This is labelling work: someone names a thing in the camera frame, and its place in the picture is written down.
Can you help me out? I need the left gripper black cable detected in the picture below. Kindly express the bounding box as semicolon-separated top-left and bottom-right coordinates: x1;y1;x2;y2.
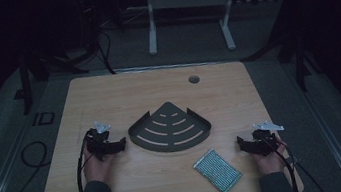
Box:
70;131;99;192

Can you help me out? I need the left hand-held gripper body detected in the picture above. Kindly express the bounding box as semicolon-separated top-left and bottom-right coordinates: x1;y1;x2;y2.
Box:
82;118;118;164

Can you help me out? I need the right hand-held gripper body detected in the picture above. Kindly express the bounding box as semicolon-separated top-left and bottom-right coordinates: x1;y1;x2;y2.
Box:
244;118;289;160

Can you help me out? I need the person's left hand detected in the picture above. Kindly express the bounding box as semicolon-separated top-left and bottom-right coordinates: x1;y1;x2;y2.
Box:
81;149;121;189

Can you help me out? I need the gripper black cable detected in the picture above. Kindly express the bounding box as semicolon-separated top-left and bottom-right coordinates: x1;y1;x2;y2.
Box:
258;124;327;192
70;131;99;192

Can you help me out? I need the black corner shelf tray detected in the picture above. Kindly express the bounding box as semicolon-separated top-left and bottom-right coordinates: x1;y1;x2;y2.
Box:
124;95;216;159

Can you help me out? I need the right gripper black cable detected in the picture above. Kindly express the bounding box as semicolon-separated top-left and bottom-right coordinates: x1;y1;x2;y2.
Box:
258;124;327;192

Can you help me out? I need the black tripod stand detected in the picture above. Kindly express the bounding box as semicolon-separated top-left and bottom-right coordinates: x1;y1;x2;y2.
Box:
4;27;117;118
236;0;327;101

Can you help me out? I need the person's right hand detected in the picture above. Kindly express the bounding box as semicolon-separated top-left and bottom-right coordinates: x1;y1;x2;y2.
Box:
250;131;292;177

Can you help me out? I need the white metal desk frame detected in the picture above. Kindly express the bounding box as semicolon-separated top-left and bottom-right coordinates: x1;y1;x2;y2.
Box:
141;0;249;62

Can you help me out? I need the grey cable grommet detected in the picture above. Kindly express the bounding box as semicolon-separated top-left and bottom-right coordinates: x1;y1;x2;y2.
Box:
187;74;201;85

